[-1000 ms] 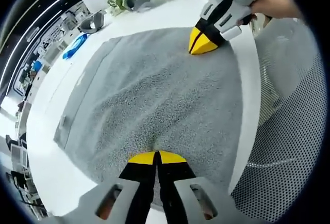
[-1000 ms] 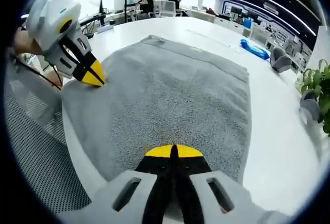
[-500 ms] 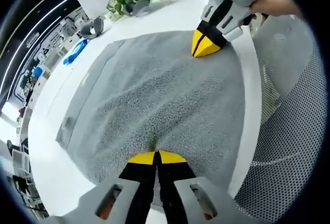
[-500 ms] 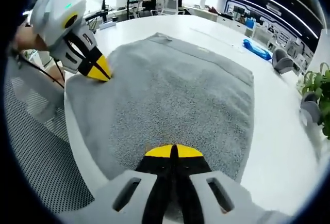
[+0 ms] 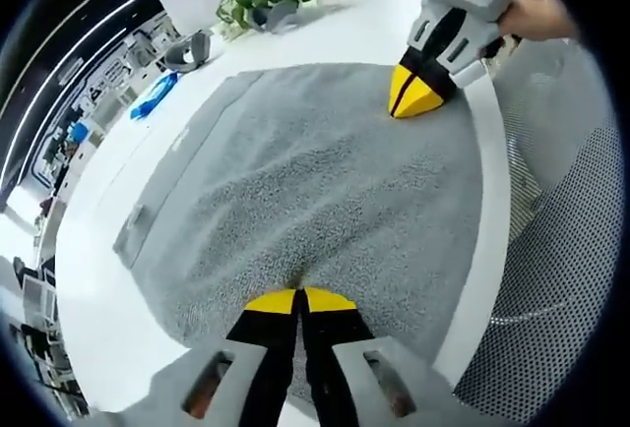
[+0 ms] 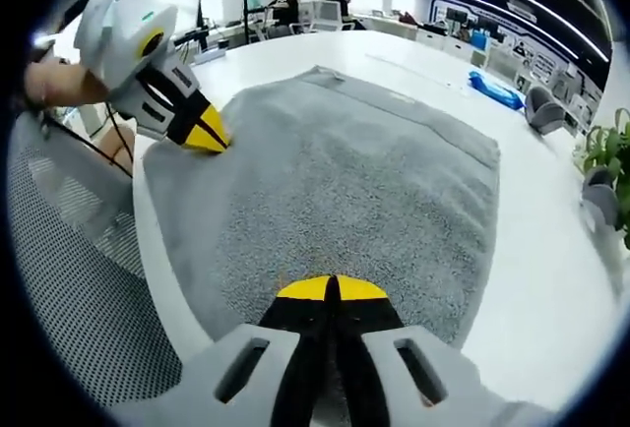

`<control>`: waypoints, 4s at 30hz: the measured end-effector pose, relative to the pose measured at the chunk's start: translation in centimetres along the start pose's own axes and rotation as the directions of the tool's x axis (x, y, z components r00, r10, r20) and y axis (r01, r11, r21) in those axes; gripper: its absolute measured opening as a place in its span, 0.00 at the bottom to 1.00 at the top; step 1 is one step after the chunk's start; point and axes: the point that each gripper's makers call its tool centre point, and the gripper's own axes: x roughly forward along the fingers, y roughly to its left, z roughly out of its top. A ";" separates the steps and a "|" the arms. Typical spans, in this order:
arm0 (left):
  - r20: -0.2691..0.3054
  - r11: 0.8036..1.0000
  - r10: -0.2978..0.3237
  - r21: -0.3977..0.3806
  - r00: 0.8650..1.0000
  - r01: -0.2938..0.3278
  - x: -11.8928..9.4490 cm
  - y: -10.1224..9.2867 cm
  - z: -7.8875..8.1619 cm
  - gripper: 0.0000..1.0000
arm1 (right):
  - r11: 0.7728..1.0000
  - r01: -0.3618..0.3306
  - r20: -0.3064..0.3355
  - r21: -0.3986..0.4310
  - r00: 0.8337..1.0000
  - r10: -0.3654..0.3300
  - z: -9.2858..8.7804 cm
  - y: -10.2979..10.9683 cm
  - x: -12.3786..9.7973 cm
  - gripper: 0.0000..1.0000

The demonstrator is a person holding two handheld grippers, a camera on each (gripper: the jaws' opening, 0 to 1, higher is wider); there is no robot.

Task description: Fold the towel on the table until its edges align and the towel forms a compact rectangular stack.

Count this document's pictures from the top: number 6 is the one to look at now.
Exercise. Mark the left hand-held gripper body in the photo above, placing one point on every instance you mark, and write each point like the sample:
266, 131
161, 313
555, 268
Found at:
123, 38

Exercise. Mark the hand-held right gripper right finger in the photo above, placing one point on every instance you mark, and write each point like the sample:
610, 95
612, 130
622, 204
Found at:
364, 319

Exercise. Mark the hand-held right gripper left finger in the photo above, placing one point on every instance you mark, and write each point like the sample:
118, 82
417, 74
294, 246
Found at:
305, 319

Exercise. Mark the gray towel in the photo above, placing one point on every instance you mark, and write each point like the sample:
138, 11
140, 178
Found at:
344, 176

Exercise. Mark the person's left hand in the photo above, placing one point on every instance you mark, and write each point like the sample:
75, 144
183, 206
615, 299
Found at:
79, 85

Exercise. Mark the white power strip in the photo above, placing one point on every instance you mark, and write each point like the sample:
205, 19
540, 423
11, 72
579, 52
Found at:
210, 55

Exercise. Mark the person's leg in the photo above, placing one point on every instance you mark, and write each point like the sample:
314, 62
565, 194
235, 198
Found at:
120, 144

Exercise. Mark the white computer monitor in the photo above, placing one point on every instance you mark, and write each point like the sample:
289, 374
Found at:
187, 1

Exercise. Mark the white mesh office chair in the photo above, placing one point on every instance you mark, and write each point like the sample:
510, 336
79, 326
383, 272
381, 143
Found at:
74, 250

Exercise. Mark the blue wipes packet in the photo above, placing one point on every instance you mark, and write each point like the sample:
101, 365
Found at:
494, 91

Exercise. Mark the blue storage box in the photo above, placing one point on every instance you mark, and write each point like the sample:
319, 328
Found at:
480, 41

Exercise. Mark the green potted plant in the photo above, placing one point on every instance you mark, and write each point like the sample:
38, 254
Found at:
612, 144

